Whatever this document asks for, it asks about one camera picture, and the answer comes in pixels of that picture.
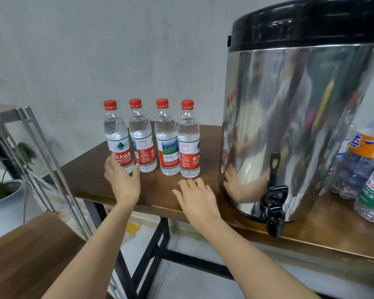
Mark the person's right hand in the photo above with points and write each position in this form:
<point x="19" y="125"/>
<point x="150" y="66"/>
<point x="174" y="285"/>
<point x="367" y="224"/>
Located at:
<point x="199" y="205"/>

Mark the person's left hand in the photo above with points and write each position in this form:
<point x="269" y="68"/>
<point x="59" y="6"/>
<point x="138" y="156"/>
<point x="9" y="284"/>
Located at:
<point x="124" y="186"/>

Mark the green red label plastic bottle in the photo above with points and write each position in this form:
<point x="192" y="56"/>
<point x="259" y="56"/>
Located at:
<point x="168" y="143"/>

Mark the wooden metal shelf rack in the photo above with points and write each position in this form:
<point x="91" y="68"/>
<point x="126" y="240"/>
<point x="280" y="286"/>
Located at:
<point x="25" y="252"/>

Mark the stainless steel water dispenser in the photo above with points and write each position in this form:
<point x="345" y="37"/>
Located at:
<point x="299" y="115"/>

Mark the cluster of plastic bottles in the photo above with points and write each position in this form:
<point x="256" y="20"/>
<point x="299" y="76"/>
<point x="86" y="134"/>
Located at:
<point x="368" y="177"/>

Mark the person's left forearm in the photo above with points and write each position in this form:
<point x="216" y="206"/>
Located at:
<point x="93" y="258"/>

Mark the person's right forearm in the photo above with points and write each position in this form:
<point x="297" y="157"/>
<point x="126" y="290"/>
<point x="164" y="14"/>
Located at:
<point x="255" y="264"/>

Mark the yellow debris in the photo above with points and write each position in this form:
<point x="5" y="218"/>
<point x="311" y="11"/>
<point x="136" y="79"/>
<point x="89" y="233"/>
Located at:
<point x="133" y="228"/>

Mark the white plant pot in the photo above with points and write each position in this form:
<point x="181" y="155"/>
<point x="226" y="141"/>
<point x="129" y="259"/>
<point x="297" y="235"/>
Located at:
<point x="3" y="214"/>

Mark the black metal table frame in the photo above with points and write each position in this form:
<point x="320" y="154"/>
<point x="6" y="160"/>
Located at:
<point x="153" y="255"/>

